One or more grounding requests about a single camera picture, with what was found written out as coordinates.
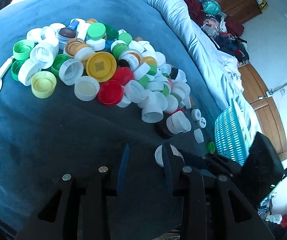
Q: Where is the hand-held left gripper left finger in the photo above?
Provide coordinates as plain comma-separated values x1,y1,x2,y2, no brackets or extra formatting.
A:
13,144,130,240

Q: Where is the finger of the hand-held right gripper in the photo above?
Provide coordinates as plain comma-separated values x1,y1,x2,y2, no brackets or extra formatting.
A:
179,150,209,170
205,154,241,178

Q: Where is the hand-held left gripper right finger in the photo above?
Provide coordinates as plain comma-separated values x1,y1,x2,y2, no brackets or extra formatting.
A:
162,144,275,240

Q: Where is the white bottle cap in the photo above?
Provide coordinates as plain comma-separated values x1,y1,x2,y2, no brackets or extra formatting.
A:
155,144,184,167

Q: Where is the turquoise plastic basket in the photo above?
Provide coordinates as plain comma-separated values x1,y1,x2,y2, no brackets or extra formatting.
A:
214,99,253,167

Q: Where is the pile of plastic bottle caps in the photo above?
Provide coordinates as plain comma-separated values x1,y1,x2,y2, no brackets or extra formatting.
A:
10,18,216,154

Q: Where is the wooden headboard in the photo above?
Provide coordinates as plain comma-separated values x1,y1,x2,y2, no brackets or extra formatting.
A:
237,62,287,162

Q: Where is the light blue duvet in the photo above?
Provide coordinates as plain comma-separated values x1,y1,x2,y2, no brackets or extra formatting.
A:
131,0,256,140

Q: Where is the pile of clothes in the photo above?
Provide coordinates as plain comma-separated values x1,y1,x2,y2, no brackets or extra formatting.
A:
175,0,249,63

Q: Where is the grey wall conduit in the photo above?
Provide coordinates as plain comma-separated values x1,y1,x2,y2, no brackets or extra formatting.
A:
267,67,287,97

